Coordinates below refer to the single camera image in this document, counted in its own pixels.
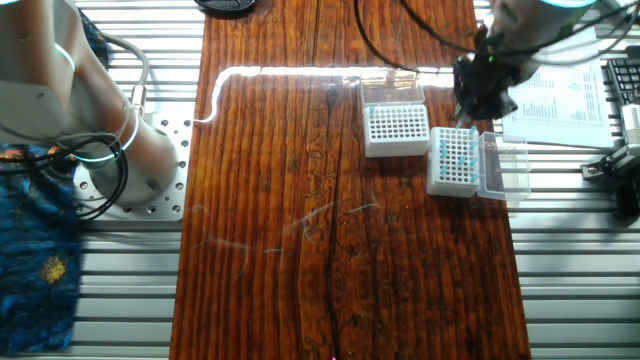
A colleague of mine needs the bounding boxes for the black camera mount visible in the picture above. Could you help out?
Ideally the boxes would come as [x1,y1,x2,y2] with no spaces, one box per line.
[579,144,640,219]

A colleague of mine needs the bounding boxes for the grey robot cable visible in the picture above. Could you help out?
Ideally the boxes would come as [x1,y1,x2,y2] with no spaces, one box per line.
[99,32,152,117]

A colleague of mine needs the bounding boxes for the printed paper sheet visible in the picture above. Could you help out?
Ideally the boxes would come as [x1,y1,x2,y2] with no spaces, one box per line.
[502,27,615,150]

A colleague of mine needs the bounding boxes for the silver perforated base plate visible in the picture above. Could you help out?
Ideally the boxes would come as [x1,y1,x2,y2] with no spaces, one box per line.
[73,113,194,222]

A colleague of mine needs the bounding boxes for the blue painted cloth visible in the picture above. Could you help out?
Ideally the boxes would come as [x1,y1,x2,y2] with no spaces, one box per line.
[0,9,112,354]

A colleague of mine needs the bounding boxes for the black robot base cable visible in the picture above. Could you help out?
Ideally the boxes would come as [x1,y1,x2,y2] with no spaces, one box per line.
[0,134,131,221]

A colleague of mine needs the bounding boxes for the black keyboard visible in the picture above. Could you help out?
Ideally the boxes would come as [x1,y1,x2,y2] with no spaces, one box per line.
[605,57,640,107]

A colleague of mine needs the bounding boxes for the brown wooden board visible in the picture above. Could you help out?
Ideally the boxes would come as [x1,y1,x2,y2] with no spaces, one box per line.
[168,0,532,360]

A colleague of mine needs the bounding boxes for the clear plastic holder lid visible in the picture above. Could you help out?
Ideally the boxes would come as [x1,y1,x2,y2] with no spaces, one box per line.
[358,68,426,107]
[475,130,532,202]

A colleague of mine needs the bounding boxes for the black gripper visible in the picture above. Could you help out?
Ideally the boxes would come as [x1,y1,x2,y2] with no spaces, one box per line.
[452,52,521,121]

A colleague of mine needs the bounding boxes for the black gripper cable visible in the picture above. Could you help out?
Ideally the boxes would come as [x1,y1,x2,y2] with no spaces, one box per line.
[352,0,640,74]

